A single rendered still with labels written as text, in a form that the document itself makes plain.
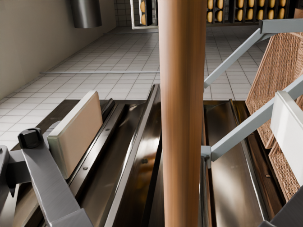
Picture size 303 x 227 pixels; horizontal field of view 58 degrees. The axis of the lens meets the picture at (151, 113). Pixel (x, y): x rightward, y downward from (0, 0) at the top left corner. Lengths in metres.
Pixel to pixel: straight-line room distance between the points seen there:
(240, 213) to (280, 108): 0.87
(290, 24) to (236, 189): 0.62
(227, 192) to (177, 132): 0.96
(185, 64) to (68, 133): 0.08
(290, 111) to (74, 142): 0.13
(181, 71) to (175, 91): 0.01
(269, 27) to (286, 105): 0.87
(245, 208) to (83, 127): 0.92
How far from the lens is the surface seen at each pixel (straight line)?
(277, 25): 1.06
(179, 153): 0.20
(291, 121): 0.18
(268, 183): 1.21
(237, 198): 1.11
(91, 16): 3.29
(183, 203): 0.23
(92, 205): 1.11
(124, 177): 0.96
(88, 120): 0.20
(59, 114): 1.86
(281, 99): 0.20
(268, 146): 1.34
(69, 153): 0.17
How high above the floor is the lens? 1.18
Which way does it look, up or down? 8 degrees up
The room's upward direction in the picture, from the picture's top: 89 degrees counter-clockwise
